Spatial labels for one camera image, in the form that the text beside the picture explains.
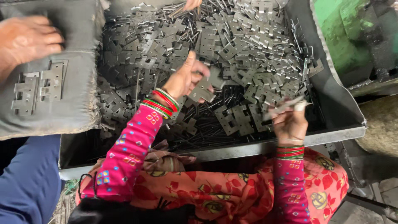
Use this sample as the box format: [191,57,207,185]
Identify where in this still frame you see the person's right hand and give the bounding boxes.
[268,100,309,146]

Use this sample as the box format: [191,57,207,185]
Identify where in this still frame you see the person's left hand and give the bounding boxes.
[161,51,215,104]

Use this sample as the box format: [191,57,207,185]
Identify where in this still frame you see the grey metal hinge plate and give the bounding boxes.
[263,95,312,122]
[187,67,227,103]

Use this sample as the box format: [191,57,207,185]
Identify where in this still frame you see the red green wrist bangles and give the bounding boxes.
[276,144,305,161]
[141,88,180,119]

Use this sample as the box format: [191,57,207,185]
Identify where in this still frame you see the large dark metal tray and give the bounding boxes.
[58,0,367,181]

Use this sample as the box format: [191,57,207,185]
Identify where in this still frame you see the pile of loose hinge plates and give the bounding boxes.
[97,0,324,137]

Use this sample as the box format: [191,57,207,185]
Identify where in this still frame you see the pile of thin metal pins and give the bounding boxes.
[134,84,280,150]

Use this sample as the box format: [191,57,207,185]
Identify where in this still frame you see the orange floral garment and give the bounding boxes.
[75,140,349,224]

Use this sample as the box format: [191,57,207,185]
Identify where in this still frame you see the beige woven sack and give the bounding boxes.
[355,95,398,158]

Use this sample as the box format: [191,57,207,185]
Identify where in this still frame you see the green painted machine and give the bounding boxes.
[311,0,398,97]

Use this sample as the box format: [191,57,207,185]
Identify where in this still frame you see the worn grey cloth pad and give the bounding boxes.
[0,0,107,141]

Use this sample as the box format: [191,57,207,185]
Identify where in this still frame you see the assembled grey metal hinge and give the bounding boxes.
[11,72,40,116]
[38,60,69,102]

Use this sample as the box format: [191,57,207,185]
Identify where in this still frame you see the dark metal stand frame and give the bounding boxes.
[325,140,398,218]

